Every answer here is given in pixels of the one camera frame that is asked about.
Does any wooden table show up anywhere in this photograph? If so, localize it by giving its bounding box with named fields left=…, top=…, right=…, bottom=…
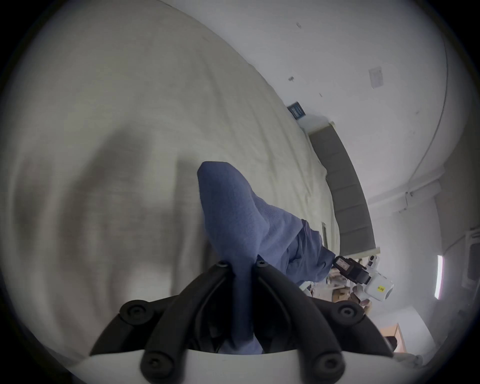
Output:
left=380, top=324, right=408, bottom=353

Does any bed with beige sheet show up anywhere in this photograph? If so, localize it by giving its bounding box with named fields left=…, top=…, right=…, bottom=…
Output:
left=0, top=0, right=343, bottom=366

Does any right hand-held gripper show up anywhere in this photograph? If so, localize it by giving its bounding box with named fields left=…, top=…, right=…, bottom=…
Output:
left=334, top=255, right=395, bottom=303

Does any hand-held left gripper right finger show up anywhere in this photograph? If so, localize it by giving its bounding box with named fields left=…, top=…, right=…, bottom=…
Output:
left=250, top=261, right=395, bottom=384

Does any dark blue shirt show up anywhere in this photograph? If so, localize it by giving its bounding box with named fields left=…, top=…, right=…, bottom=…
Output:
left=197, top=161, right=335, bottom=356

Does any person's right hand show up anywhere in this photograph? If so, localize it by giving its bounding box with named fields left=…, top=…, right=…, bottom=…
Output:
left=349, top=288, right=374, bottom=316

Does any grey padded headboard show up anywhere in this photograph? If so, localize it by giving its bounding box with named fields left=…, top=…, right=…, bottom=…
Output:
left=307, top=125, right=380, bottom=256

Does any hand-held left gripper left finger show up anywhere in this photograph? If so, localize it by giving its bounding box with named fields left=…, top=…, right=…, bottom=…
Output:
left=89, top=260, right=237, bottom=382

